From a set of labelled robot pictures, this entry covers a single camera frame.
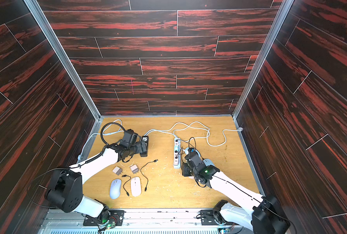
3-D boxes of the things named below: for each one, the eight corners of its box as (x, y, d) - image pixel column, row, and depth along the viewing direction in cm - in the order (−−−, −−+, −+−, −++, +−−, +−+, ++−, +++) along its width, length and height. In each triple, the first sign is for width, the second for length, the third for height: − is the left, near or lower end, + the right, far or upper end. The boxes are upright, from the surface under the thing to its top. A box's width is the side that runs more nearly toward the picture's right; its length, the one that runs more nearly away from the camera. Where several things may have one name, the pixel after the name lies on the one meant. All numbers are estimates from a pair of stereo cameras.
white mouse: (107, 199, 82) (106, 198, 80) (112, 180, 89) (111, 178, 87) (118, 199, 82) (117, 198, 80) (122, 180, 89) (121, 178, 87)
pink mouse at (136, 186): (131, 197, 82) (131, 196, 80) (131, 178, 89) (130, 177, 87) (141, 195, 83) (141, 194, 81) (140, 177, 90) (139, 175, 88)
